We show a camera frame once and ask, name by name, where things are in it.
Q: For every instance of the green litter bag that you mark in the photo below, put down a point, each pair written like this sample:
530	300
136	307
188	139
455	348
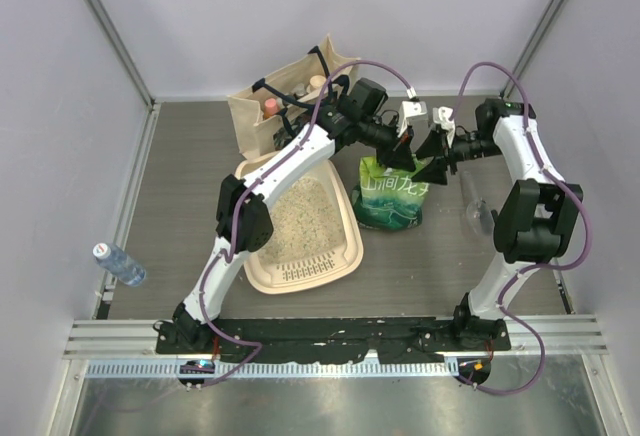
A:
386	198

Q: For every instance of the beige canvas tote bag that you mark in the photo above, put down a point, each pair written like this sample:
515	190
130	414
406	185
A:
255	136

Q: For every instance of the cream plastic litter box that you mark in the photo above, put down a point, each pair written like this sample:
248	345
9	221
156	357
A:
322	269

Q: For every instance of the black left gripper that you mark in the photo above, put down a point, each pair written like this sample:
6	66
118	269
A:
397	154

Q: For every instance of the pink capped bottle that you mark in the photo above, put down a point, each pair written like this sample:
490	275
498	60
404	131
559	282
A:
270	108

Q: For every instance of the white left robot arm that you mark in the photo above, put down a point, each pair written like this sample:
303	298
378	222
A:
244	221

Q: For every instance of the beige capped bottle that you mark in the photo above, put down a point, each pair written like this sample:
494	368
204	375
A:
316	82

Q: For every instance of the clear plastic scoop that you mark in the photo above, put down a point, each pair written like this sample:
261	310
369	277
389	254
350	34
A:
477	211

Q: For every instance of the black bag clip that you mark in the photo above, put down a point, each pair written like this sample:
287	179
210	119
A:
492	218

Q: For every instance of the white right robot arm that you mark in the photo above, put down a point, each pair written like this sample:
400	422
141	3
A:
534	225

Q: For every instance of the clear water bottle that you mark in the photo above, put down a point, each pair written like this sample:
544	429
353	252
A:
118	263

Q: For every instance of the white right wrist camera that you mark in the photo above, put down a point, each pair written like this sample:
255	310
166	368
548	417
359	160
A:
442	117

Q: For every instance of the perforated cable duct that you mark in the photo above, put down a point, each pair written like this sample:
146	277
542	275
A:
204	369

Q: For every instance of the cat litter pile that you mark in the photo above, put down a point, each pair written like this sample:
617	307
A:
305	223

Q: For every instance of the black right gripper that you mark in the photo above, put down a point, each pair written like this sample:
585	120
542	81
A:
436	171

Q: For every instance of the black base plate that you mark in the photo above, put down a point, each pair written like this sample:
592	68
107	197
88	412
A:
335	340

